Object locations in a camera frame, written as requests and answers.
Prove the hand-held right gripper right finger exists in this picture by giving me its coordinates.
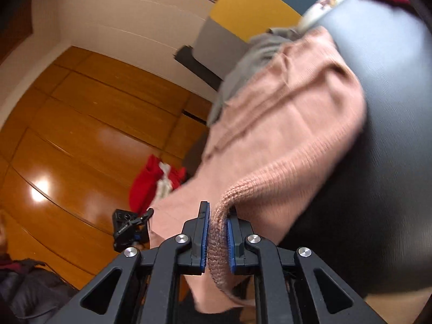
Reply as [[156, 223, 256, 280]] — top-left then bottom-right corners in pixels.
[[227, 208, 389, 324]]

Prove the person's dark jacket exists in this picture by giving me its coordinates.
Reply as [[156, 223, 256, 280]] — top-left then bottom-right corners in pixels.
[[0, 256, 79, 324]]

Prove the bright red garment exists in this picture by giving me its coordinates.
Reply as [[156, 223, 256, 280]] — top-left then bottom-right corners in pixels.
[[129, 154, 187, 212]]

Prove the pink knit sweater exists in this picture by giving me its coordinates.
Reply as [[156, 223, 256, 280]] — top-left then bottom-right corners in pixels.
[[148, 27, 369, 314]]

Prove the white printed cloth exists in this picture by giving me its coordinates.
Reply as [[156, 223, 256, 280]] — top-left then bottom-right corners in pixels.
[[299, 0, 359, 32]]

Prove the grey board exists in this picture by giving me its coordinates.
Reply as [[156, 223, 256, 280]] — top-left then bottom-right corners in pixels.
[[192, 18, 251, 79]]

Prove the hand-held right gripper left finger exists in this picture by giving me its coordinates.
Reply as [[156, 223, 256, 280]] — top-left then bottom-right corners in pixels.
[[61, 201, 211, 324]]

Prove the yellow board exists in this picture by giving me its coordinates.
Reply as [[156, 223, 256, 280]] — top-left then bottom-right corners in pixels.
[[209, 0, 302, 45]]

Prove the grey garment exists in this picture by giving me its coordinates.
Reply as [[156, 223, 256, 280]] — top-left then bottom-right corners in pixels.
[[207, 27, 304, 127]]

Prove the black board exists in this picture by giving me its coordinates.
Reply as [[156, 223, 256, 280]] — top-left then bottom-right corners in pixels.
[[174, 45, 222, 92]]

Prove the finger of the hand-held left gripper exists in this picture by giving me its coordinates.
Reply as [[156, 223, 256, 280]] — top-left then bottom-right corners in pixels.
[[136, 207, 155, 225]]

